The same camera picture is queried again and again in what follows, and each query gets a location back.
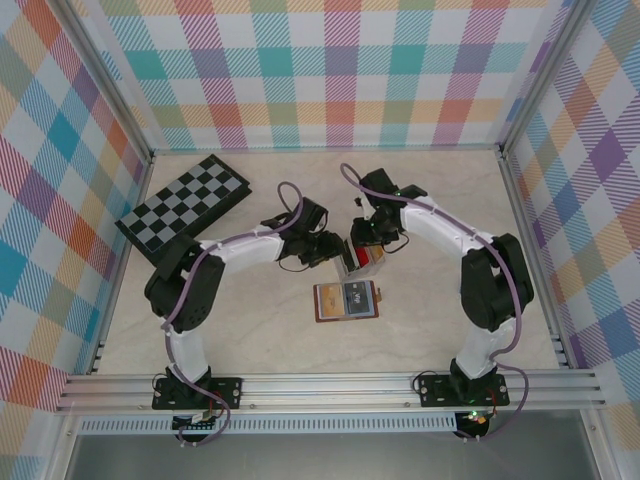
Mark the beige credit card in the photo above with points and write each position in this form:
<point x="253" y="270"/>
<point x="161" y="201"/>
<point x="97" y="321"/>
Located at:
<point x="330" y="301"/>
<point x="378" y="256"/>

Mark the aluminium table end rail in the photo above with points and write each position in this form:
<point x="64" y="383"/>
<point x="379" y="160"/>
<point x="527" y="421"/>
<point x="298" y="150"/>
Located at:
<point x="325" y="149"/>

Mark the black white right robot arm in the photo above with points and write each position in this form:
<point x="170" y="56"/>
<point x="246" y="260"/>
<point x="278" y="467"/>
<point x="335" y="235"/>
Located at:
<point x="495" y="285"/>

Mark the aluminium frame leg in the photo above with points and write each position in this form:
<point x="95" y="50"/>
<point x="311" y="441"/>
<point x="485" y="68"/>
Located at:
<point x="602" y="450"/>
<point x="59" y="450"/>

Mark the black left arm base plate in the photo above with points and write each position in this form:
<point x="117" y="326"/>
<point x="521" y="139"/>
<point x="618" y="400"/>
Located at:
<point x="227" y="392"/>

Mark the grey metal panel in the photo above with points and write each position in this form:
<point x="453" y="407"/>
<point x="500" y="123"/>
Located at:
<point x="325" y="457"/>

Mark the aluminium table side rail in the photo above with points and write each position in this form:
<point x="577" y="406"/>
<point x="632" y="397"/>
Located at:
<point x="144" y="180"/>
<point x="517" y="200"/>

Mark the clear plastic card box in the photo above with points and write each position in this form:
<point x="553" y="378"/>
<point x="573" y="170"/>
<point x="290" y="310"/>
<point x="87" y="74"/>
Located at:
<point x="360" y="272"/>

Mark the black grey folding chessboard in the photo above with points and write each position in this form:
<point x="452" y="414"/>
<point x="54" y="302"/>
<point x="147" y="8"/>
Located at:
<point x="190" y="195"/>

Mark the small circuit board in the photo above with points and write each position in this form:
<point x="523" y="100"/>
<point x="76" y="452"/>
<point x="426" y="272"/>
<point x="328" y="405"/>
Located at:
<point x="200" y="425"/>
<point x="477" y="420"/>

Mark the aluminium frame post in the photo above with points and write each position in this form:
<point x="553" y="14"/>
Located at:
<point x="542" y="75"/>
<point x="134" y="130"/>

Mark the black VIP credit card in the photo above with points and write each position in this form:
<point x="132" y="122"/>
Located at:
<point x="357" y="300"/>

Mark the wide aluminium mounting rail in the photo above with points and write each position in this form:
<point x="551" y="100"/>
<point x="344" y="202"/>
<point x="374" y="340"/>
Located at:
<point x="325" y="390"/>

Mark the brown leather card holder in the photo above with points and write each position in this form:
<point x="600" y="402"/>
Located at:
<point x="377" y="300"/>

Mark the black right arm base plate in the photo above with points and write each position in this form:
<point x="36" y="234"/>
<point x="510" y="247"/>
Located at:
<point x="435" y="392"/>

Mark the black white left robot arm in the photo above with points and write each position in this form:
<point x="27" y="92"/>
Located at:
<point x="185" y="290"/>

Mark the red credit card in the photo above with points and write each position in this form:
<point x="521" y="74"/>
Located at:
<point x="364" y="257"/>

